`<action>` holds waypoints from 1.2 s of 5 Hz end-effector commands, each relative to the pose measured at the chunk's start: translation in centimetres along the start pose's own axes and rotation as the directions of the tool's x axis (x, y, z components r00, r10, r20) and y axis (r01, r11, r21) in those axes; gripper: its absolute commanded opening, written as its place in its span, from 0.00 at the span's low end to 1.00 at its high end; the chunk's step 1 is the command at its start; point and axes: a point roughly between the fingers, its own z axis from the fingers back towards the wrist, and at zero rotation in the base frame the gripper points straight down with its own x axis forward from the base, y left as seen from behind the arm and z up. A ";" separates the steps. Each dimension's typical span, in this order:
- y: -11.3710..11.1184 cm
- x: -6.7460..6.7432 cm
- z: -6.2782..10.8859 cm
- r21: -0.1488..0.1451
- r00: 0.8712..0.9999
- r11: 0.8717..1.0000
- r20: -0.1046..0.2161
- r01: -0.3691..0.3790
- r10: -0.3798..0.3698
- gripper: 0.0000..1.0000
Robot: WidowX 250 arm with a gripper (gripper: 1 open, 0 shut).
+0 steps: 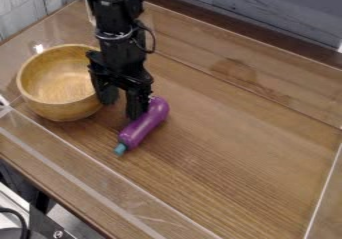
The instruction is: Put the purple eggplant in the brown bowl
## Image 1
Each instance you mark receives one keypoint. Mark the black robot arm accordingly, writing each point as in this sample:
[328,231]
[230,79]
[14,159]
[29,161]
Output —
[118,17]

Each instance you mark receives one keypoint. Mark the clear acrylic tray wall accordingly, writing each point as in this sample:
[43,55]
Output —
[242,164]

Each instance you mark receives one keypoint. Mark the black metal table bracket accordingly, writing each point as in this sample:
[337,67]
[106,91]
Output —
[45,227]

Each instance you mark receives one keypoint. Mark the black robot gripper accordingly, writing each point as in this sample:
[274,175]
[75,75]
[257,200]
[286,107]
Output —
[117,67]

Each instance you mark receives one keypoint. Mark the brown wooden bowl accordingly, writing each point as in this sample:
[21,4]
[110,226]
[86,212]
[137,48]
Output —
[55,84]

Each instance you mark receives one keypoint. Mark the purple toy eggplant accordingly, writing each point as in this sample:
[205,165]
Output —
[138,129]

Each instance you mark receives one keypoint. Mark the clear acrylic corner bracket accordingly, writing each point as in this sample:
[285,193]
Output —
[90,15]

